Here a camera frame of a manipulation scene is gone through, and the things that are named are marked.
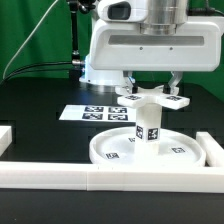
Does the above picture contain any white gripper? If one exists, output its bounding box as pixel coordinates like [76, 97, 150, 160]
[89, 16, 223, 94]

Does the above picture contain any white cross-shaped table base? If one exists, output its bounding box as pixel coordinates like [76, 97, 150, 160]
[117, 86, 190, 110]

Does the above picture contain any white round table top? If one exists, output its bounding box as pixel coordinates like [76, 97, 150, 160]
[89, 127, 206, 168]

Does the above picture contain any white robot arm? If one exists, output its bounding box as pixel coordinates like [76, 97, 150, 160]
[80, 0, 224, 90]

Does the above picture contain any white marker sheet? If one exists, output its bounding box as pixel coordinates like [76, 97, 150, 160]
[59, 105, 136, 123]

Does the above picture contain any black camera stand pole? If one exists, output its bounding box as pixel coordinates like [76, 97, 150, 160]
[66, 0, 96, 80]

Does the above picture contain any white right fence rail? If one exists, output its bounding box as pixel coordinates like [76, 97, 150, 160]
[196, 132, 224, 168]

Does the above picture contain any white fence rail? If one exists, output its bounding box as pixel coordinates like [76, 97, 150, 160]
[196, 132, 224, 168]
[0, 162, 224, 193]
[0, 126, 12, 156]

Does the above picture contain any white front fence rail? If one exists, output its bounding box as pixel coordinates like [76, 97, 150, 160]
[0, 162, 224, 193]

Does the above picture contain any grey cable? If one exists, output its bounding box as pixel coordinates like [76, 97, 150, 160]
[2, 0, 59, 80]

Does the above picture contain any black cable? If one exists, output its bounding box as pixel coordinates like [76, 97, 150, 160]
[0, 61, 74, 85]

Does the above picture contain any white left fence rail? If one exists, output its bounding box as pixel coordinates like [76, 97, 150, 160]
[0, 126, 12, 156]

